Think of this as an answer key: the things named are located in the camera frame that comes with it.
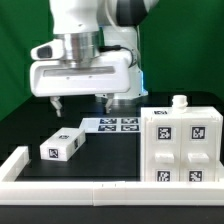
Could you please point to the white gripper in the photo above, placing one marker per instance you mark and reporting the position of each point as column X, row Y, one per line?
column 107, row 74

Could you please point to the white box part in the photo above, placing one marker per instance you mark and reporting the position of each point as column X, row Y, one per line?
column 63, row 144

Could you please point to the small white door part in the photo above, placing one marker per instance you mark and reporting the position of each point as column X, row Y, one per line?
column 161, row 149

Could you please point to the white cabinet body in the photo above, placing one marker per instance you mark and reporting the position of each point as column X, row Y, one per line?
column 180, row 109

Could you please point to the white door panel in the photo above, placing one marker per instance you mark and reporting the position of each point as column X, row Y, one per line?
column 198, row 149

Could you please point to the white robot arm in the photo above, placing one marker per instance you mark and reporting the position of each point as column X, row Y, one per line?
column 95, row 51

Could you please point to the white marker base plate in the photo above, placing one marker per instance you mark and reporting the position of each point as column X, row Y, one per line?
column 111, row 125

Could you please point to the white U-shaped table frame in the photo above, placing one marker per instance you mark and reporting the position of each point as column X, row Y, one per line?
column 13, row 192

